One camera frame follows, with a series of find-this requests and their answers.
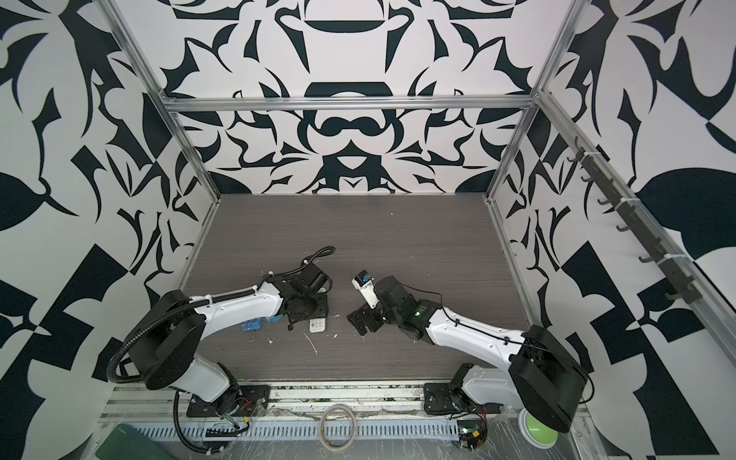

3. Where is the white remote control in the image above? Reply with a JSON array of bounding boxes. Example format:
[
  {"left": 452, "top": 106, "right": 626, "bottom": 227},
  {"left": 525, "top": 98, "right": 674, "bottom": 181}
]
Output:
[{"left": 309, "top": 317, "right": 326, "bottom": 334}]

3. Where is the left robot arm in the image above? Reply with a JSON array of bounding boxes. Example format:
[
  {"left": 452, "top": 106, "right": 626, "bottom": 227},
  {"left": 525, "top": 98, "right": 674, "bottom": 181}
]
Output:
[{"left": 105, "top": 245, "right": 335, "bottom": 436}]

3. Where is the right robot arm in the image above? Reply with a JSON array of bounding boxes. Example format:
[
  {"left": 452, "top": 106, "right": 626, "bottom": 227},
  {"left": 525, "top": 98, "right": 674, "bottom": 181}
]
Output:
[{"left": 348, "top": 271, "right": 591, "bottom": 433}]

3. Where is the blue toy block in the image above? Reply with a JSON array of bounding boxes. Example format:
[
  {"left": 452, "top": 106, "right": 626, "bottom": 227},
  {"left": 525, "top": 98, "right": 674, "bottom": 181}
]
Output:
[{"left": 264, "top": 314, "right": 285, "bottom": 323}]

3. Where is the small electronics board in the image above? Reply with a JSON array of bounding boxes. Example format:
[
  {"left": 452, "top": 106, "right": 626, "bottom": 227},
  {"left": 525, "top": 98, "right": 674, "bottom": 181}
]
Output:
[{"left": 457, "top": 417, "right": 488, "bottom": 452}]

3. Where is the green push button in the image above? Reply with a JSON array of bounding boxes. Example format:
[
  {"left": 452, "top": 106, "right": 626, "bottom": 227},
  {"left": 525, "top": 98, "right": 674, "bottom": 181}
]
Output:
[{"left": 517, "top": 409, "right": 559, "bottom": 450}]

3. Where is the dark green pad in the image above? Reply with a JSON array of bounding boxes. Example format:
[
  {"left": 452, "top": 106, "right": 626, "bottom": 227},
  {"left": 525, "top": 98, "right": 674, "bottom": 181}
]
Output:
[{"left": 95, "top": 424, "right": 176, "bottom": 460}]

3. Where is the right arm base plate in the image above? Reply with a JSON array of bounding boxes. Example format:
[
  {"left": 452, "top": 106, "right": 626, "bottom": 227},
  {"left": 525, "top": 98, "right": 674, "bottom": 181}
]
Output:
[{"left": 423, "top": 383, "right": 502, "bottom": 416}]

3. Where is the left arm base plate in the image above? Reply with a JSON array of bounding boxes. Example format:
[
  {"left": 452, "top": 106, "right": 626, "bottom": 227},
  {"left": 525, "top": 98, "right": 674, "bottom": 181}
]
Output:
[{"left": 186, "top": 384, "right": 271, "bottom": 418}]

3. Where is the coiled beige cable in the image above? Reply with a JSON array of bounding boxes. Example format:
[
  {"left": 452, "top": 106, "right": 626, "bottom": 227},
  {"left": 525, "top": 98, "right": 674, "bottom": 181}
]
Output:
[{"left": 318, "top": 403, "right": 358, "bottom": 450}]

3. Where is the slotted cable duct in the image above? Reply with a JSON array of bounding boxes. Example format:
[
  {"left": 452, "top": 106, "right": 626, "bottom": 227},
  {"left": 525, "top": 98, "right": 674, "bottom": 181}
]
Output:
[{"left": 131, "top": 419, "right": 458, "bottom": 443}]

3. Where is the black wall hook rail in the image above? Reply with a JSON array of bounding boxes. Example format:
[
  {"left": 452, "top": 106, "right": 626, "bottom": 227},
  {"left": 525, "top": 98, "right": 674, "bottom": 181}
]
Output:
[{"left": 569, "top": 139, "right": 703, "bottom": 304}]

